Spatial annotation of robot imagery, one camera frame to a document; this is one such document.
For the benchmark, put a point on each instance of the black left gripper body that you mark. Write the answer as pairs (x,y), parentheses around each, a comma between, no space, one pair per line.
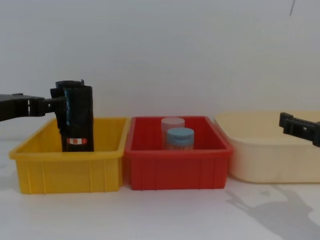
(17,106)

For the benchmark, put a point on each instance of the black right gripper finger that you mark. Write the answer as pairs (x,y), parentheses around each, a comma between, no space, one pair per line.
(297,126)

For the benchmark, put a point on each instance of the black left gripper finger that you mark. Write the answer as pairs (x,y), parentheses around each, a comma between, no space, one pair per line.
(53,101)

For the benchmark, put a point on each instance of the black rubbish bag roll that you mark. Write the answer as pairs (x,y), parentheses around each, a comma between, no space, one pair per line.
(78,117)

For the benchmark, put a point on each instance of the cream plastic basin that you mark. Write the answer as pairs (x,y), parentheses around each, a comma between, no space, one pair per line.
(260,160)

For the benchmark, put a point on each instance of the yellow plastic bin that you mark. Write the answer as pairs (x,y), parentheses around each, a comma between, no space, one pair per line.
(67,172)

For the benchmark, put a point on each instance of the blue lidded toothpick jar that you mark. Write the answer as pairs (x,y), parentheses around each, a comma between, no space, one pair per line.
(180,136)

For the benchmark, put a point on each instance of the pink lidded toothpick jar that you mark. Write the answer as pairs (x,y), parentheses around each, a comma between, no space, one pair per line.
(172,123)

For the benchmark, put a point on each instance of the red plastic bin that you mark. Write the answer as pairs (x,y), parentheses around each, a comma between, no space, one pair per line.
(175,170)

